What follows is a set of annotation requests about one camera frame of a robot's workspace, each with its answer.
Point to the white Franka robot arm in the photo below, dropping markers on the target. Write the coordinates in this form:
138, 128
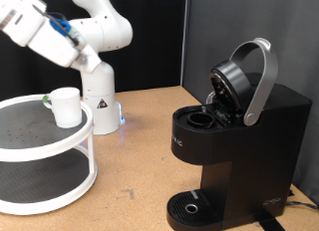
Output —
99, 85

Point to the black backdrop curtain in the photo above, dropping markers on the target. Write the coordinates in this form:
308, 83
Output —
156, 42

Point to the white two-tier turntable shelf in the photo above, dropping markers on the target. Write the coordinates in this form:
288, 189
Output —
30, 131

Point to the grey partition panel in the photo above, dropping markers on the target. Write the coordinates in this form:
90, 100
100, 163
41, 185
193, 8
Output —
232, 18

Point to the black Keurig coffee machine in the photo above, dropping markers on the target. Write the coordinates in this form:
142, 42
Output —
252, 151

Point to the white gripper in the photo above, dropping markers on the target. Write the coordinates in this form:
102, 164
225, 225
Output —
50, 45

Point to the white mug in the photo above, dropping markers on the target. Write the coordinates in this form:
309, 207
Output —
66, 108

